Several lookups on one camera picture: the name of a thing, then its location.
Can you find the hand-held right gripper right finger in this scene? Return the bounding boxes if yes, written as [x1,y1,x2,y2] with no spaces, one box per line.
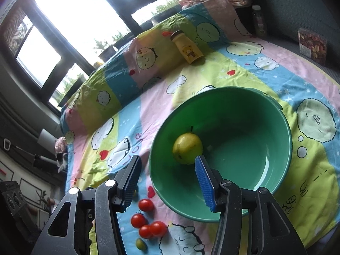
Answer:
[194,154,309,255]

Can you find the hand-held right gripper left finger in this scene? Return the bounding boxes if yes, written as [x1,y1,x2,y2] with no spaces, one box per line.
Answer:
[31,154,142,255]

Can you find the red cherry tomato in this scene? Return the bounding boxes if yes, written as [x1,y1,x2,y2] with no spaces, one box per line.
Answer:
[150,221,168,237]
[131,214,147,228]
[139,199,154,212]
[139,225,152,239]

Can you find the green pear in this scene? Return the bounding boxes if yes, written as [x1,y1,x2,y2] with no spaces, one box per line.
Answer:
[173,126,204,165]

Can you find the green plastic bowl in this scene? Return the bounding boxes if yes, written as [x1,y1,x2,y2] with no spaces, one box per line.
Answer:
[149,87,293,223]

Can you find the pink crumpled cloth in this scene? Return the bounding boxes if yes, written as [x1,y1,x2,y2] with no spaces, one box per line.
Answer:
[54,137,68,153]

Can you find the black and white tube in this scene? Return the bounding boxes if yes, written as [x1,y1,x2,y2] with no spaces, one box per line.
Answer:
[33,154,60,169]

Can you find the colourful cartoon printed blanket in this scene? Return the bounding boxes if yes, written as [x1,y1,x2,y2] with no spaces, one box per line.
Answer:
[60,0,340,255]

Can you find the black device with dials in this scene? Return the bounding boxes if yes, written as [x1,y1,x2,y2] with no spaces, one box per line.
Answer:
[0,181,28,218]

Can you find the potted plant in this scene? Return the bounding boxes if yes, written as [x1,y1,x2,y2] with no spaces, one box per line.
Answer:
[99,39,118,63]

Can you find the yellow bear print bottle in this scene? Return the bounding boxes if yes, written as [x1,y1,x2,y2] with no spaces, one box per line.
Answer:
[170,30,204,65]

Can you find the dark drink bottle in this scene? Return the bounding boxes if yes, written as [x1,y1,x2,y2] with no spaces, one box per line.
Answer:
[251,5,267,38]

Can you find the snack packet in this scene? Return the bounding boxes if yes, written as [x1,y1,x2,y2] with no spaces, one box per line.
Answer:
[297,27,328,65]

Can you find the dark framed window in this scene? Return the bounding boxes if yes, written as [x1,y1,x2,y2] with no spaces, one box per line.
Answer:
[0,0,186,109]

